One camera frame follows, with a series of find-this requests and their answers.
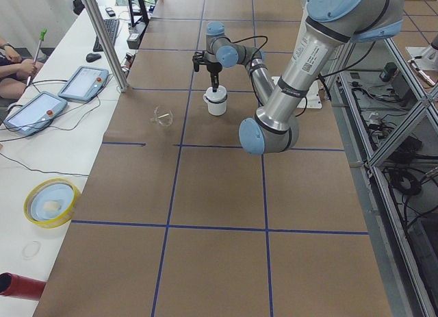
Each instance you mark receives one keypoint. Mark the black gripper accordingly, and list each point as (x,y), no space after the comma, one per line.
(213,68)

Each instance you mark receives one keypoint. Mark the clear plastic funnel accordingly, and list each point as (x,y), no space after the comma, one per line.
(162,116)

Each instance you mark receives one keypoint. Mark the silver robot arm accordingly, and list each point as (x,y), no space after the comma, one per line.
(329,24)

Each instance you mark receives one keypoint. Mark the white enamel mug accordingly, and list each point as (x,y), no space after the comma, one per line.
(216,109)

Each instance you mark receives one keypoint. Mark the black computer box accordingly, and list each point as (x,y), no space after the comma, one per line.
(136,35)

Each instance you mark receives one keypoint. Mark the black computer mouse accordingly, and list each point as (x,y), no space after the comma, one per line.
(92,57)

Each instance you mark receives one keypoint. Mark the far teach pendant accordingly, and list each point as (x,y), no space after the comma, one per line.
(84,84)

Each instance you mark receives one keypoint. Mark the teach pendant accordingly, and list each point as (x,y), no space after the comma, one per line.
(84,84)
(35,115)

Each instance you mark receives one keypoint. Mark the near teach pendant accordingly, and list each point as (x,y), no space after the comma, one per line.
(35,115)

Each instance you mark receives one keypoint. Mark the green tipped grabber stick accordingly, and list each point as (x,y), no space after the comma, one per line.
(41,39)

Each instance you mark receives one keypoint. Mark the seated person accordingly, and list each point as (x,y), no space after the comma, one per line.
(15,71)

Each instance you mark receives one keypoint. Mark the yellow tape roll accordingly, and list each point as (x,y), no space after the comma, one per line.
(51,203)

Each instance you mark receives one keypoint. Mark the red cylinder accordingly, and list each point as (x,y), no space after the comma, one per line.
(20,287)

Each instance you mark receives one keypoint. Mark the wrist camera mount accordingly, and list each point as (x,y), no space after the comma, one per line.
(198,60)

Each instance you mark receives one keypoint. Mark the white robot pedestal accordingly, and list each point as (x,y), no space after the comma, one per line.
(313,100)

